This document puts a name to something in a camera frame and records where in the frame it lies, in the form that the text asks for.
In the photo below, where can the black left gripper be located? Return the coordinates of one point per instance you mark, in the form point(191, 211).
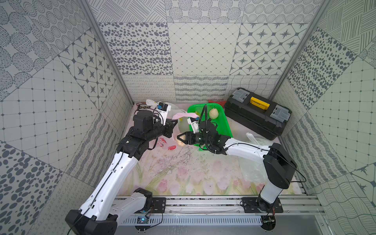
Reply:
point(170, 127)

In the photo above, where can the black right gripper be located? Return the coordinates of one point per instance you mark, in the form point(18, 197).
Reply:
point(187, 134)

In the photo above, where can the pale beige pear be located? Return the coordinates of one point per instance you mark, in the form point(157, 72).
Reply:
point(180, 143)

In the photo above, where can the green plastic basket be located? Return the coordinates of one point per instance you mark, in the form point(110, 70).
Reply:
point(221, 124)

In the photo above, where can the white plastic bag lemon print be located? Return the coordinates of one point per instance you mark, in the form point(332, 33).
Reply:
point(254, 171)

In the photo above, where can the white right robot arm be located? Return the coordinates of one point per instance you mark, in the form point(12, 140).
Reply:
point(277, 163)

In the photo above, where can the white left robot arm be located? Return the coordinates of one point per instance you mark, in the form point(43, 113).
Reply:
point(98, 215)

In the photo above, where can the red plastic bag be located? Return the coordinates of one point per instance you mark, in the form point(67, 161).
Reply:
point(221, 103)

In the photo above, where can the black toolbox yellow latch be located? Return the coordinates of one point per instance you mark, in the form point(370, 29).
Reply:
point(259, 114)

